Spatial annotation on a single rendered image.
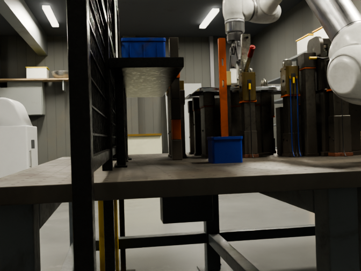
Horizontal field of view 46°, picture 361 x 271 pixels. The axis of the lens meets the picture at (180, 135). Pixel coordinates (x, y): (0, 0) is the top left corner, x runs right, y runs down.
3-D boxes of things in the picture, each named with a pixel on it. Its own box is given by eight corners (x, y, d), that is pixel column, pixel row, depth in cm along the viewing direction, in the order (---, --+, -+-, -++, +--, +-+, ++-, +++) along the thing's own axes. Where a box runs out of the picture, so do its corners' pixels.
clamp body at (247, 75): (254, 157, 181) (252, 74, 182) (261, 158, 172) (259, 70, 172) (239, 158, 181) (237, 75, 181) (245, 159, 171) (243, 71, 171)
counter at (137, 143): (150, 173, 973) (149, 135, 974) (163, 185, 717) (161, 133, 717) (114, 175, 961) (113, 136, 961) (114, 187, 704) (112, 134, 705)
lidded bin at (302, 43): (331, 50, 624) (331, 33, 624) (308, 50, 618) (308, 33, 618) (317, 56, 667) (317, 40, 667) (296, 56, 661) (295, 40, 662)
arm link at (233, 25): (242, 24, 200) (242, 36, 200) (222, 24, 199) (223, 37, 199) (246, 18, 191) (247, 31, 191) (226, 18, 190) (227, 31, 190)
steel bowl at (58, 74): (72, 80, 953) (72, 73, 953) (70, 77, 911) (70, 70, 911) (52, 80, 947) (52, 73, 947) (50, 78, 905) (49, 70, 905)
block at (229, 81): (231, 157, 183) (229, 72, 183) (233, 157, 179) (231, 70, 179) (223, 157, 182) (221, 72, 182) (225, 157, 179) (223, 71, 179)
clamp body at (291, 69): (296, 156, 181) (293, 69, 182) (306, 157, 171) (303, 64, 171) (281, 157, 181) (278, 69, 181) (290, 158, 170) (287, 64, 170)
